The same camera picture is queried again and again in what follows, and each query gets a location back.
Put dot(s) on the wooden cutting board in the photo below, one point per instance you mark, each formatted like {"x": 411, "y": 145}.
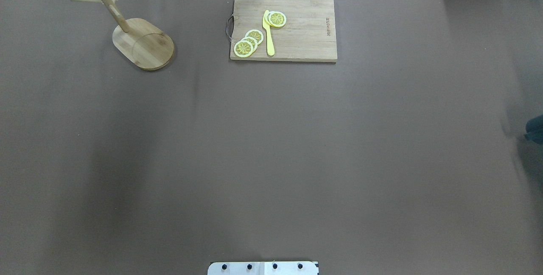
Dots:
{"x": 309, "y": 34}

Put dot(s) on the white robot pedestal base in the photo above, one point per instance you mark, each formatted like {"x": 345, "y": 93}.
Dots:
{"x": 264, "y": 268}

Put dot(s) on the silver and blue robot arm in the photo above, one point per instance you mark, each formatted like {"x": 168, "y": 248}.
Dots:
{"x": 534, "y": 130}

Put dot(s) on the yellow plastic knife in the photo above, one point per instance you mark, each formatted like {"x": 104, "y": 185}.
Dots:
{"x": 270, "y": 50}

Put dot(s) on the wooden cup storage rack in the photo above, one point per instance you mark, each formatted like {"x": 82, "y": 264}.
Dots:
{"x": 141, "y": 42}

